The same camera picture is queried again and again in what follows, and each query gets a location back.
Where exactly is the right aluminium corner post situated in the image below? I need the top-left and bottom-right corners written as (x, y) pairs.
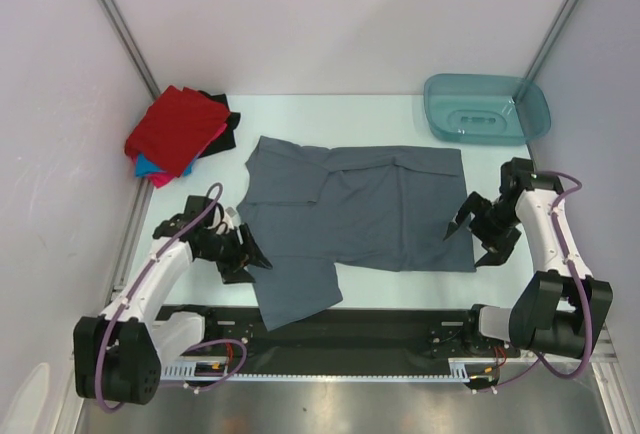
top-left (524, 0), bottom-right (581, 83)

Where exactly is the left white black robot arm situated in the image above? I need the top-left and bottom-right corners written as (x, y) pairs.
top-left (73, 183), bottom-right (272, 412)

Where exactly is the grey cable duct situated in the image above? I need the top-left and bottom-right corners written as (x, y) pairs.
top-left (161, 357), bottom-right (229, 381)
top-left (448, 358), bottom-right (500, 382)

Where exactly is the left grey cable duct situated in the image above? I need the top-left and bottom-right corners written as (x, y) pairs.
top-left (161, 357), bottom-right (229, 381)

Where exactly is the red folded t shirt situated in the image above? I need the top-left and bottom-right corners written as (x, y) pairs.
top-left (124, 86), bottom-right (230, 177)

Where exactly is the aluminium front frame rail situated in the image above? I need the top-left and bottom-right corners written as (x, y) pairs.
top-left (69, 318), bottom-right (621, 361)

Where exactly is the aluminium side rail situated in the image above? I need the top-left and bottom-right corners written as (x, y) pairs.
top-left (516, 154), bottom-right (591, 291)
top-left (106, 179), bottom-right (153, 302)

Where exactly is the aluminium corner post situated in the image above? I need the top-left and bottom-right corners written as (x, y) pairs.
top-left (524, 0), bottom-right (581, 83)
top-left (97, 0), bottom-right (161, 99)

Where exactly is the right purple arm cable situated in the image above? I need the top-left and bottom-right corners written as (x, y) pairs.
top-left (469, 169), bottom-right (597, 395)

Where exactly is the blue folded t shirt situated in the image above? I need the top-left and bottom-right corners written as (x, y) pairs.
top-left (134, 153), bottom-right (175, 178)

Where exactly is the teal transparent plastic bin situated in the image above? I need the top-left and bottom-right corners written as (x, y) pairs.
top-left (423, 74), bottom-right (551, 146)

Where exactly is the left aluminium corner post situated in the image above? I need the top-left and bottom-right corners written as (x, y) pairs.
top-left (97, 0), bottom-right (161, 99)

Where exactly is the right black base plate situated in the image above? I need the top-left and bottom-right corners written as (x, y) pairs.
top-left (426, 321), bottom-right (521, 359)

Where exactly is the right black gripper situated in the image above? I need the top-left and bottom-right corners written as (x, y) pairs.
top-left (445, 191), bottom-right (522, 267)

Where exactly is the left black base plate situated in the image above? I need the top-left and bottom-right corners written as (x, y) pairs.
top-left (153, 304), bottom-right (262, 356)

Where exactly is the right grey cable duct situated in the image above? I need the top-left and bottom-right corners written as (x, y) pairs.
top-left (448, 358), bottom-right (500, 382)

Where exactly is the right aluminium side rail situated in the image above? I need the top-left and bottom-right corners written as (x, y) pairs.
top-left (516, 154), bottom-right (591, 291)

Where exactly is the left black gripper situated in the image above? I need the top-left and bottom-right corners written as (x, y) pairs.
top-left (197, 222), bottom-right (271, 284)

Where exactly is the grey blue polo shirt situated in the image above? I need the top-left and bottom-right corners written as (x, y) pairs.
top-left (238, 137), bottom-right (475, 331)

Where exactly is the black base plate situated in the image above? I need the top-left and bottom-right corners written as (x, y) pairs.
top-left (153, 304), bottom-right (262, 356)
top-left (426, 321), bottom-right (521, 359)

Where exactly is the left aluminium side rail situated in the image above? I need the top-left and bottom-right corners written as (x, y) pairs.
top-left (106, 179), bottom-right (153, 302)

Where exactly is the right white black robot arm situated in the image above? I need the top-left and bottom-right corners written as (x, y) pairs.
top-left (446, 158), bottom-right (613, 359)

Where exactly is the black folded t shirt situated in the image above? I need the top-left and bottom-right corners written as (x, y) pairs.
top-left (199, 90), bottom-right (241, 159)

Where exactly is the pink folded t shirt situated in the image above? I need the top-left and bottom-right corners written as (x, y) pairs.
top-left (145, 125), bottom-right (227, 188)

